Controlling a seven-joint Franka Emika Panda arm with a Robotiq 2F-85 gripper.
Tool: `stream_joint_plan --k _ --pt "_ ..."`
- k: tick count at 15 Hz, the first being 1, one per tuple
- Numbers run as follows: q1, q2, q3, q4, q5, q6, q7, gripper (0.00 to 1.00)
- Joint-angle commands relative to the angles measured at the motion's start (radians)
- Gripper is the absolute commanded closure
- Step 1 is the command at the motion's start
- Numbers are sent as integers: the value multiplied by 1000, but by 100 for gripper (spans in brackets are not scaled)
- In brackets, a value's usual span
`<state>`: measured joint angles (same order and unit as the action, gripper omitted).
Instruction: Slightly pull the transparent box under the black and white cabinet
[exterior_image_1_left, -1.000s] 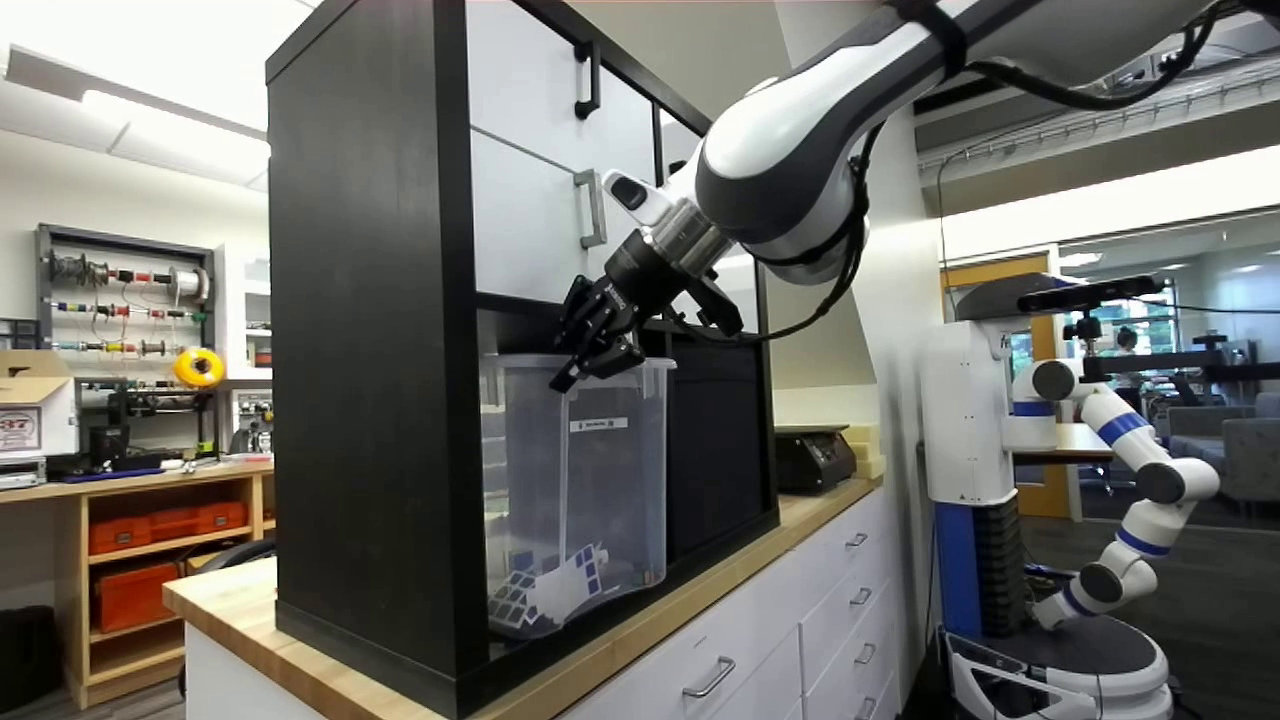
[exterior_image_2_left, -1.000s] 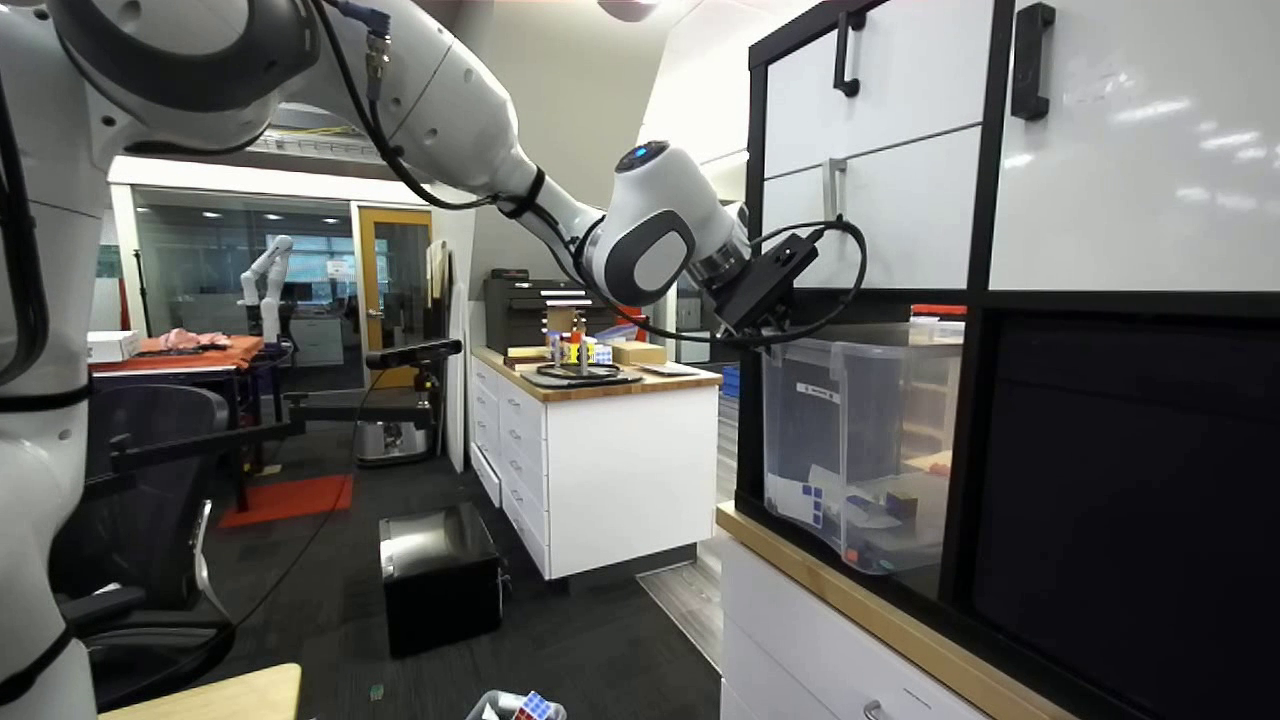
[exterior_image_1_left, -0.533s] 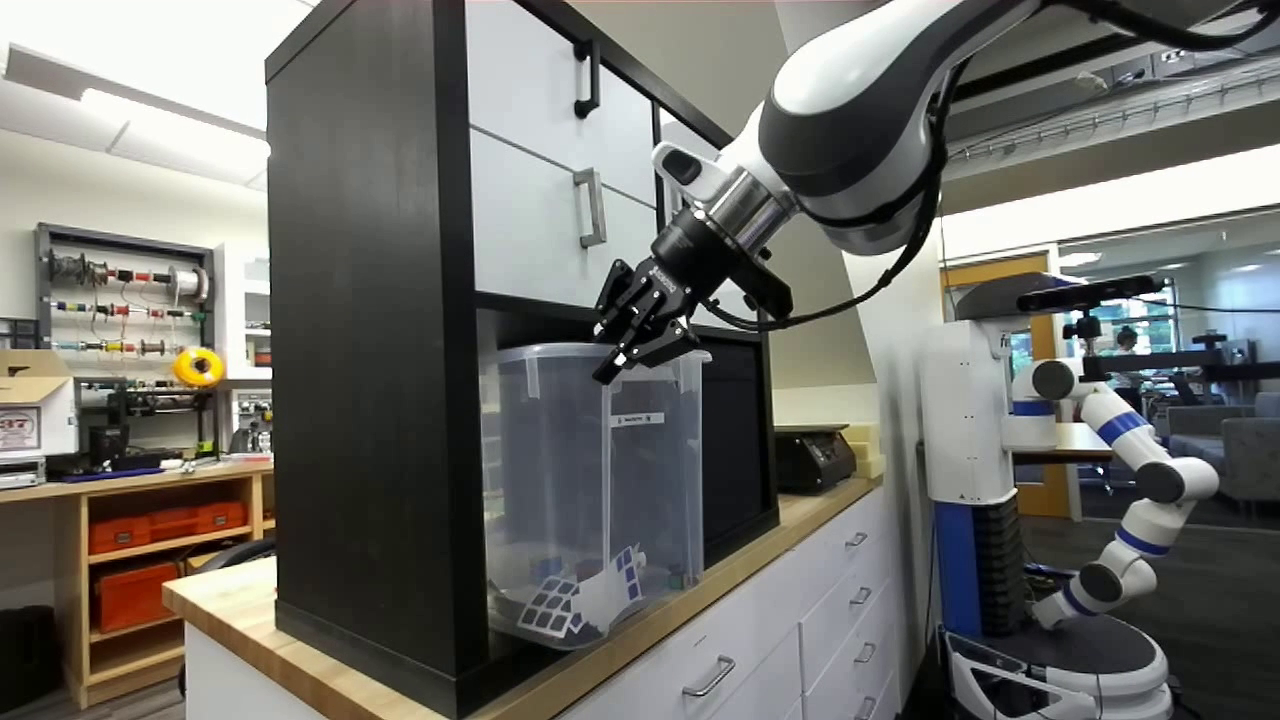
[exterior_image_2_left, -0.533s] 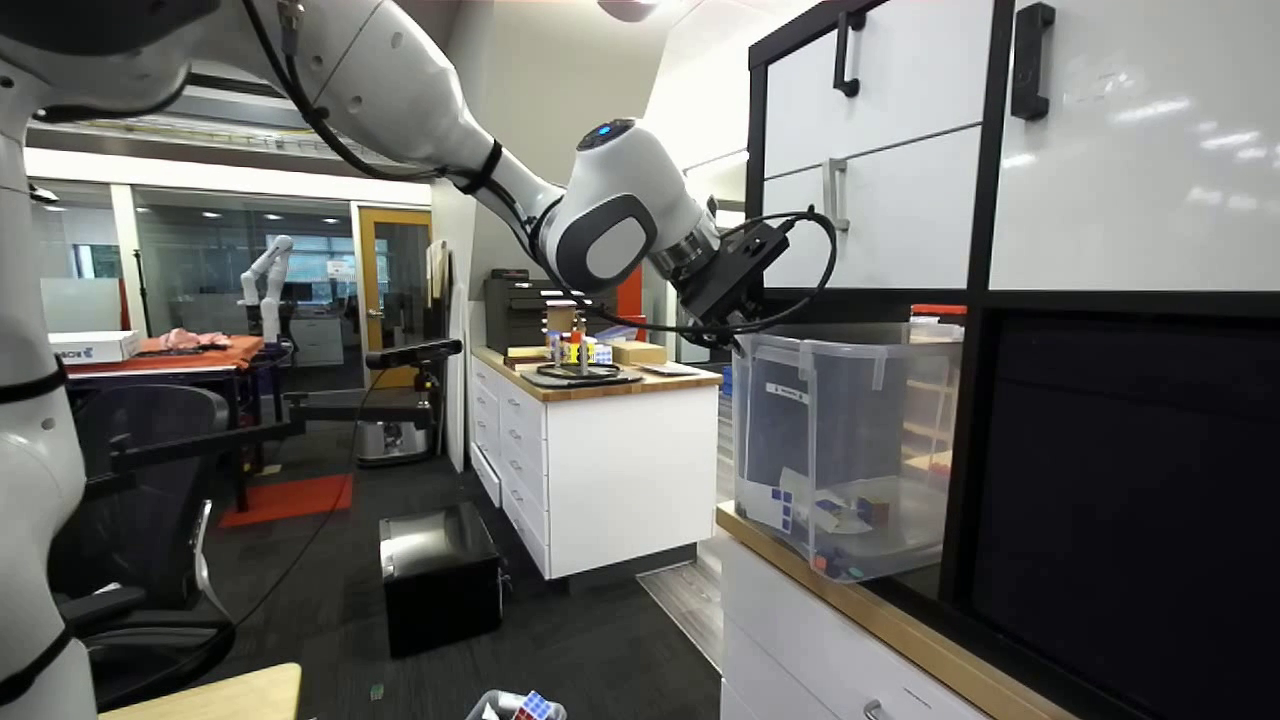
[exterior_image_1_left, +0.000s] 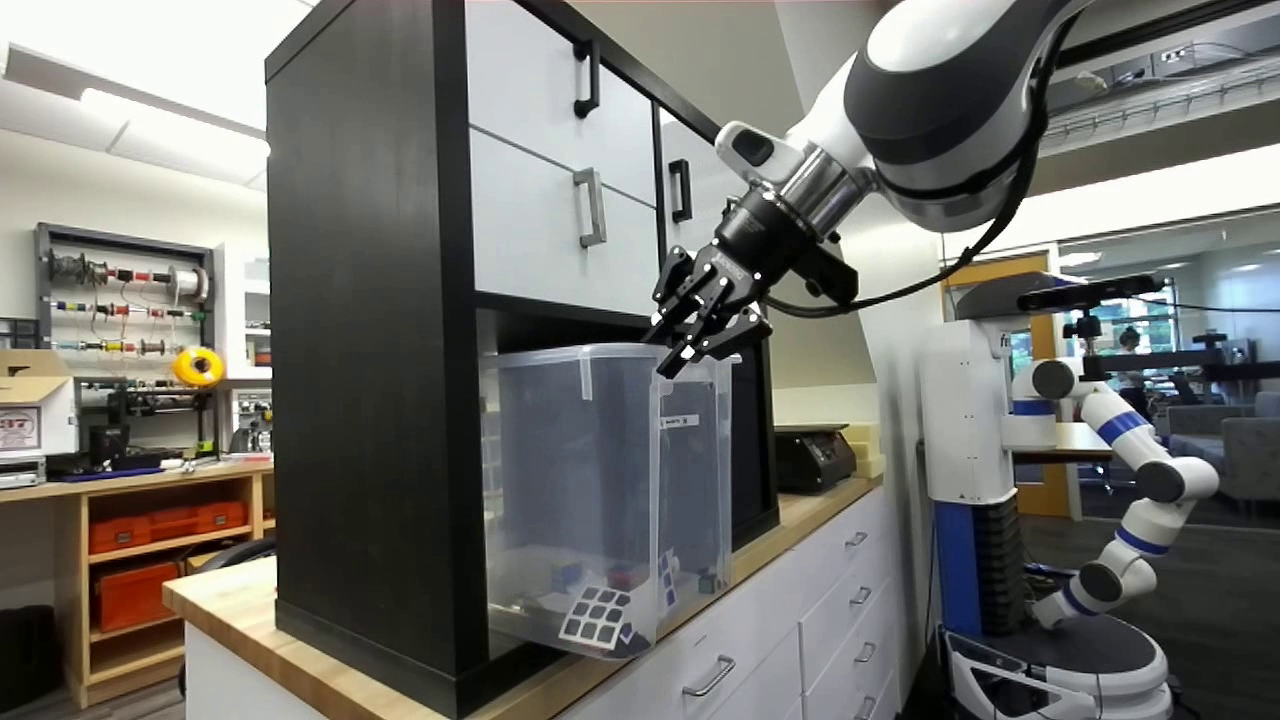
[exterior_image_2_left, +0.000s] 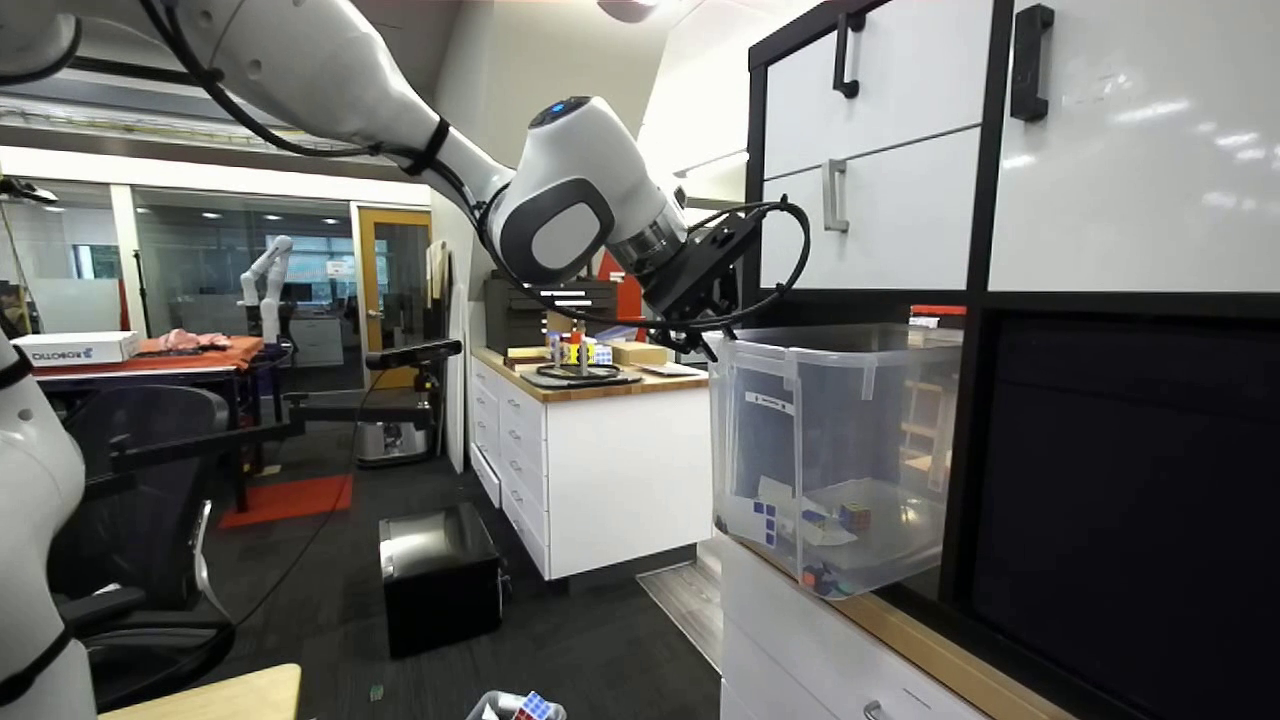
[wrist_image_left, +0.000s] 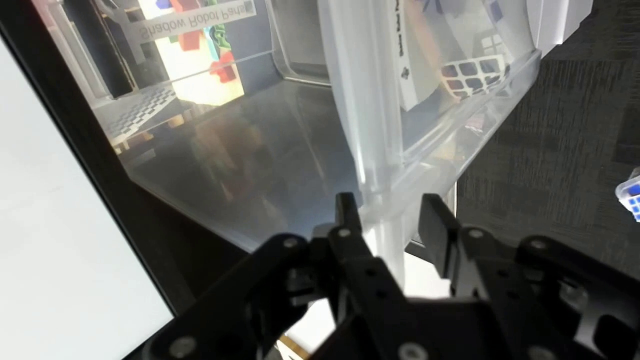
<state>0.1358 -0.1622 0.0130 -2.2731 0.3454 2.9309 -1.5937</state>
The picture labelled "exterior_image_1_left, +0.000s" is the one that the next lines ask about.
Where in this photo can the black floor bin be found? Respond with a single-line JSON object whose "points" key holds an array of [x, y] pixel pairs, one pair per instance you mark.
{"points": [[26, 662]]}

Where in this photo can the white base cabinet with drawers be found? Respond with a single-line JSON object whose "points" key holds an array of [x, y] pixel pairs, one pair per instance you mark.
{"points": [[772, 653]]}

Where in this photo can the large orange storage bin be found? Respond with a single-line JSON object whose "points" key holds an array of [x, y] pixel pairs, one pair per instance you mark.
{"points": [[135, 598]]}

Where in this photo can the black countertop device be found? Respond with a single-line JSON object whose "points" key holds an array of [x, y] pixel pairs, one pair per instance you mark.
{"points": [[811, 460]]}

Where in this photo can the black 3D printer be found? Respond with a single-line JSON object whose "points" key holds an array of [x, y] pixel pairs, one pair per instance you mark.
{"points": [[119, 430]]}

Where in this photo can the brown cardboard box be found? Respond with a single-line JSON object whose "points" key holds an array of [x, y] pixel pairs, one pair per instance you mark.
{"points": [[30, 377]]}

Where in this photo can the white benchtop machine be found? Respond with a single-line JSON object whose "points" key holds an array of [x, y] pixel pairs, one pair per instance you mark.
{"points": [[32, 440]]}

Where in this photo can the small orange storage bin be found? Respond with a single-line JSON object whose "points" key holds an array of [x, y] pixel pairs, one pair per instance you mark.
{"points": [[175, 522], [122, 533], [222, 514]]}

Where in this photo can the yellow filament spool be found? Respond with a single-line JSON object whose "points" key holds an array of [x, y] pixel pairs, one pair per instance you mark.
{"points": [[197, 369]]}

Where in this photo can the transparent plastic storage box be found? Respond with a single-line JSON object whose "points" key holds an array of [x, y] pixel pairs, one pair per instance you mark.
{"points": [[586, 480]]}

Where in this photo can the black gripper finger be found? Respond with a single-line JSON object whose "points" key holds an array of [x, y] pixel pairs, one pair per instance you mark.
{"points": [[690, 296], [727, 337]]}

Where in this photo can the grey wall parts rack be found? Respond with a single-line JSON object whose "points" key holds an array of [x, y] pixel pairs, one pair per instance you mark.
{"points": [[124, 286]]}

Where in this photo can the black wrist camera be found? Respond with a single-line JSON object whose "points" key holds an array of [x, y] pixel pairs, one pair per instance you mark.
{"points": [[831, 270]]}

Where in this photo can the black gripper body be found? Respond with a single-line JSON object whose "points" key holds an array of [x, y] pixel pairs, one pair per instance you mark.
{"points": [[760, 246]]}

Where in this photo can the wooden workbench with shelves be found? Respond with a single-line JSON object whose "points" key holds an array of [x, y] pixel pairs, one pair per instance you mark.
{"points": [[75, 587]]}

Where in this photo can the black white cube cabinet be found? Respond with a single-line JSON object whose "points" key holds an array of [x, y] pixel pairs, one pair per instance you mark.
{"points": [[360, 332]]}

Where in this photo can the white blue puzzle cube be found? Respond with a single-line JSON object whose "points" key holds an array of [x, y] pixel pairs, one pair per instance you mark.
{"points": [[596, 616], [668, 582]]}

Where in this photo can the white blue mobile robot body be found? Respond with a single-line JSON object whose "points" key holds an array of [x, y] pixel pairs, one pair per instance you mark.
{"points": [[965, 440]]}

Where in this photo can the white blue mobile robot arm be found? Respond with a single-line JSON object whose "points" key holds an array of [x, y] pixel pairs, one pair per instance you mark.
{"points": [[1132, 533]]}

